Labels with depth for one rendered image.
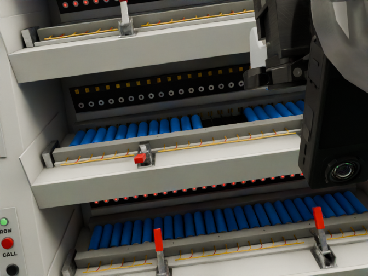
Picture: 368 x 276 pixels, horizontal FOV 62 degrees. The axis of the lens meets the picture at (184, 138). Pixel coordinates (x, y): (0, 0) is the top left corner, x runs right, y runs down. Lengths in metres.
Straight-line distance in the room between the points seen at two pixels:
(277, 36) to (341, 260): 0.45
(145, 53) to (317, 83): 0.33
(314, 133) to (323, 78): 0.04
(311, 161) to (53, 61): 0.41
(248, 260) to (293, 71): 0.41
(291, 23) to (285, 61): 0.02
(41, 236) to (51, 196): 0.07
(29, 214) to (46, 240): 0.06
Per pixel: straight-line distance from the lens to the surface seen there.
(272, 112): 0.59
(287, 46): 0.22
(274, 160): 0.50
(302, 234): 0.61
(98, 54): 0.50
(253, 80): 0.25
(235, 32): 0.50
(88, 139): 0.58
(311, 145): 0.22
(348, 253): 0.61
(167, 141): 0.52
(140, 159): 0.42
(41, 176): 0.55
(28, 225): 0.55
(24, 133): 0.54
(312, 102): 0.21
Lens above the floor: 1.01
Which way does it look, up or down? 4 degrees down
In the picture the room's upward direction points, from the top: 8 degrees counter-clockwise
